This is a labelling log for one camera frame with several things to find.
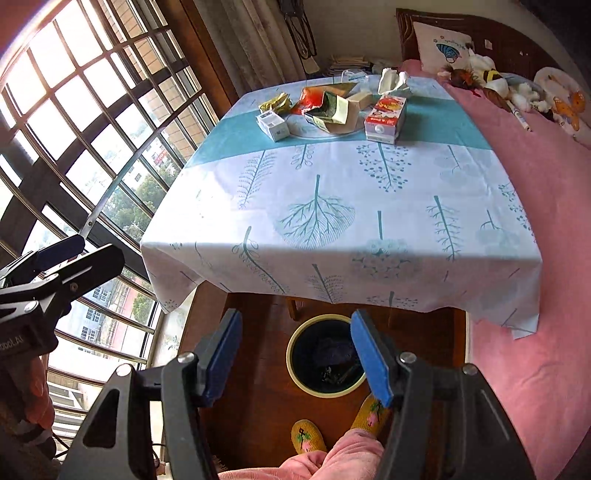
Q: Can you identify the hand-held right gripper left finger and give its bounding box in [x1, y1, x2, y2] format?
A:
[58, 308, 244, 480]

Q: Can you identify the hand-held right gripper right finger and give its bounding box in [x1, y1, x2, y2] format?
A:
[350, 309, 536, 480]

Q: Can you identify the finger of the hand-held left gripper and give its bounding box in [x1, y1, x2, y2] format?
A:
[44, 244, 126, 302]
[0, 234, 86, 283]

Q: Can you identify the purple plastic bag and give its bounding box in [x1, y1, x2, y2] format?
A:
[316, 337, 356, 365]

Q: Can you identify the black gold wrapper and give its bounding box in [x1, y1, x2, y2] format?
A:
[321, 364, 363, 386]

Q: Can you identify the round dark waste bin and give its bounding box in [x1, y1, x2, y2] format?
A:
[286, 315, 370, 398]

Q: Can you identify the white medicine box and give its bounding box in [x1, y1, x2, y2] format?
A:
[256, 112, 291, 141]

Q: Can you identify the dark green cream box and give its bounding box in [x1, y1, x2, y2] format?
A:
[305, 91, 352, 132]

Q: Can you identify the person's left hand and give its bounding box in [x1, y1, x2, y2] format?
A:
[25, 357, 55, 431]

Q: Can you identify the yellow knitted slipper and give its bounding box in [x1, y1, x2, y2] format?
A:
[351, 393, 393, 435]
[291, 419, 328, 455]

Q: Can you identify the person's right leg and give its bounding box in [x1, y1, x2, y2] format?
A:
[318, 428, 387, 480]

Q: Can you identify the person's leg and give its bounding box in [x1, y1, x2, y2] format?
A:
[217, 450, 329, 480]
[318, 428, 387, 480]

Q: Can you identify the person's left leg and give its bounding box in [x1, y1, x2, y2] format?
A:
[217, 450, 329, 480]

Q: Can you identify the window with metal grille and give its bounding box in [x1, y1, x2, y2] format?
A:
[0, 0, 232, 480]

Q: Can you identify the blue tree print tablecloth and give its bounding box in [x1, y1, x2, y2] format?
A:
[139, 74, 542, 340]

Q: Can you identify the pink bed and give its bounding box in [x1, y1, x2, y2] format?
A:
[397, 58, 591, 480]

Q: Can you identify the round grey plate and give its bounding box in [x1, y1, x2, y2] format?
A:
[287, 111, 366, 139]

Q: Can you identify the red white drink carton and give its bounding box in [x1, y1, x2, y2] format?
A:
[364, 95, 407, 143]

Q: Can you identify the brown cardboard piece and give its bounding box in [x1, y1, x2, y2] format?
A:
[318, 82, 372, 130]

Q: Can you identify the yellow crumpled wrapper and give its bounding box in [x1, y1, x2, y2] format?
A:
[259, 92, 293, 114]

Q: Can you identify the orange snack bag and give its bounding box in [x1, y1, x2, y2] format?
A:
[291, 88, 333, 116]

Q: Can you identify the white marker pen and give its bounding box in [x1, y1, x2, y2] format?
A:
[507, 104, 532, 132]

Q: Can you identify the pale patterned curtain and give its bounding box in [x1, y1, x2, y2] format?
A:
[194, 0, 308, 93]

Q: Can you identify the brown plush toy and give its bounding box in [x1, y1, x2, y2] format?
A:
[443, 68, 481, 90]

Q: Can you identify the stack of books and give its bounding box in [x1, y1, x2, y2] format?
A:
[329, 54, 372, 77]

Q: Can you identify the bee plush toy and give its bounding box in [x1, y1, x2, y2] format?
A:
[480, 69, 509, 95]

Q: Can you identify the grey white plush toy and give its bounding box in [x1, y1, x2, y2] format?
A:
[508, 76, 552, 112]

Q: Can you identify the white printed pillow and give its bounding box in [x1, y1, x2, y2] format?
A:
[412, 21, 472, 75]

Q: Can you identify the dark wooden headboard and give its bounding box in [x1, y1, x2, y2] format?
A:
[396, 7, 573, 88]

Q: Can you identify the black hanging bag strap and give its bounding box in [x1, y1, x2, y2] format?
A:
[281, 0, 318, 60]

